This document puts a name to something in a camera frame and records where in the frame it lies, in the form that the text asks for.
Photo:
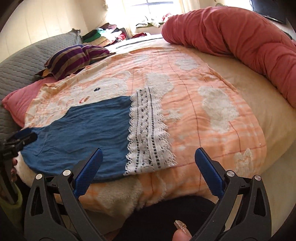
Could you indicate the orange bear blanket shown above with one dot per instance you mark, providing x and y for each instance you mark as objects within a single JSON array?
[{"x": 200, "y": 109}]

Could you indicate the pink pillow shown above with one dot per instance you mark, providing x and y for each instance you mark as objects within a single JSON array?
[{"x": 18, "y": 101}]

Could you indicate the dark wall television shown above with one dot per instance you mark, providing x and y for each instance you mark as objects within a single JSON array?
[{"x": 269, "y": 9}]

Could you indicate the left hand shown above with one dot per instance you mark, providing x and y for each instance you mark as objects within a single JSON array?
[{"x": 13, "y": 170}]

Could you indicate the purple striped pillow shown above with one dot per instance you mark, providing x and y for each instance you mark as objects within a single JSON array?
[{"x": 72, "y": 59}]

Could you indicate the grey quilted headboard cushion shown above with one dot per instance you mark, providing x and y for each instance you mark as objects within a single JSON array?
[{"x": 18, "y": 70}]

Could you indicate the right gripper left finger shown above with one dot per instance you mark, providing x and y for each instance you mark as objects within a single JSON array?
[{"x": 85, "y": 171}]

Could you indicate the green left sleeve forearm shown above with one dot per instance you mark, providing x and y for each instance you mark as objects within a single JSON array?
[{"x": 13, "y": 211}]

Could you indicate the pile of clothes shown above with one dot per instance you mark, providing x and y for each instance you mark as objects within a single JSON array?
[{"x": 109, "y": 34}]

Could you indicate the blue denim lace-trimmed pants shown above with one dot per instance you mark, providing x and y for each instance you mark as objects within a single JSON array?
[{"x": 130, "y": 131}]

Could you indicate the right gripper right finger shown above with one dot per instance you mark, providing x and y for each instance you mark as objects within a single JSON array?
[{"x": 212, "y": 172}]

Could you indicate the red rolled quilt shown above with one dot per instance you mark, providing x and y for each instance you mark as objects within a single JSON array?
[{"x": 243, "y": 34}]

